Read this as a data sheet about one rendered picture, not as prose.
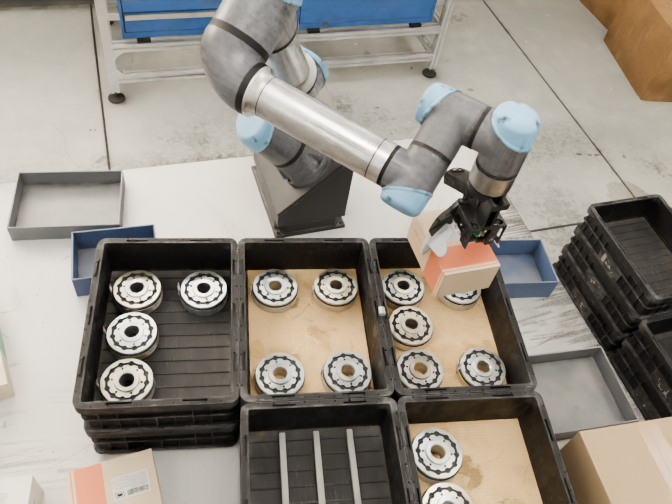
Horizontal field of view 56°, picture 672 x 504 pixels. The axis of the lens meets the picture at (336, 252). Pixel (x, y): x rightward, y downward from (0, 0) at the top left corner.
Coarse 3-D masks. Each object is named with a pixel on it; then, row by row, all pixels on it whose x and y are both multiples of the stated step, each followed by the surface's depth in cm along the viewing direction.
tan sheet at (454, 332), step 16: (384, 272) 154; (416, 272) 156; (432, 304) 150; (480, 304) 152; (432, 320) 147; (448, 320) 148; (464, 320) 148; (480, 320) 149; (432, 336) 144; (448, 336) 145; (464, 336) 146; (480, 336) 146; (400, 352) 141; (432, 352) 142; (448, 352) 142; (496, 352) 144; (448, 368) 140; (448, 384) 137
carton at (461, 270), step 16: (416, 224) 128; (416, 240) 129; (448, 240) 124; (416, 256) 130; (432, 256) 123; (448, 256) 122; (464, 256) 122; (480, 256) 123; (432, 272) 124; (448, 272) 119; (464, 272) 120; (480, 272) 122; (496, 272) 124; (432, 288) 125; (448, 288) 123; (464, 288) 125; (480, 288) 127
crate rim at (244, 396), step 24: (240, 240) 142; (264, 240) 143; (288, 240) 144; (312, 240) 145; (336, 240) 146; (360, 240) 146; (240, 264) 138; (240, 288) 134; (240, 312) 131; (240, 336) 127; (384, 336) 131; (240, 360) 123; (384, 360) 129; (240, 384) 120
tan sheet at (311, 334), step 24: (264, 312) 143; (288, 312) 144; (312, 312) 144; (336, 312) 145; (360, 312) 146; (264, 336) 139; (288, 336) 140; (312, 336) 140; (336, 336) 141; (360, 336) 142; (312, 360) 137; (312, 384) 133
